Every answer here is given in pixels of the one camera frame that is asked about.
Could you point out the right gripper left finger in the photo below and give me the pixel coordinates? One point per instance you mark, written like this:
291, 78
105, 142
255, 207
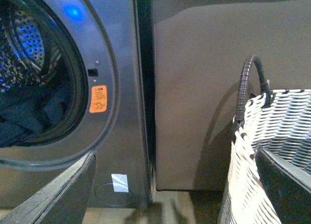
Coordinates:
62, 201

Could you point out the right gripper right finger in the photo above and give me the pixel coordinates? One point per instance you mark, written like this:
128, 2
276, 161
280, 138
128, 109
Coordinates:
287, 187

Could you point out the dark blue clothes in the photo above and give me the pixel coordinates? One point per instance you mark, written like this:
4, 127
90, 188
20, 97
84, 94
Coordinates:
30, 111

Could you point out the grey front-load washing machine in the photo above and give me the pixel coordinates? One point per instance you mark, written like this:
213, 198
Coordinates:
82, 43

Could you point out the white woven laundry basket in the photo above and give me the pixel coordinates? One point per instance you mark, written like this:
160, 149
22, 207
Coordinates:
283, 128

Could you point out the white tape piece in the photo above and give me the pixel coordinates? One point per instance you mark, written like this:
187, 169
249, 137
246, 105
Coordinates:
120, 183

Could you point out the orange warning sticker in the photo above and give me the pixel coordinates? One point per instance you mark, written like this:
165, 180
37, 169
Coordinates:
98, 101

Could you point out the black basket handle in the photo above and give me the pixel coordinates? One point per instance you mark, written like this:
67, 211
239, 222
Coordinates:
243, 85

